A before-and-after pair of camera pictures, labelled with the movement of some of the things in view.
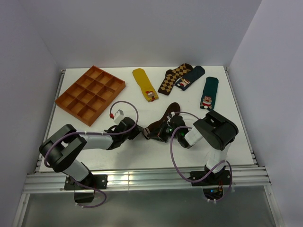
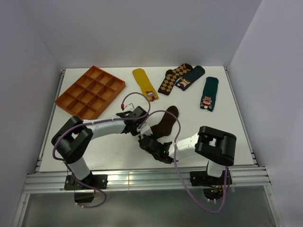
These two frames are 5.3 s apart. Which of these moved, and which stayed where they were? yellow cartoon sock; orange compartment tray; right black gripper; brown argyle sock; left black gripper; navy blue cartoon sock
Moved: right black gripper; left black gripper
Stayed: orange compartment tray; brown argyle sock; navy blue cartoon sock; yellow cartoon sock
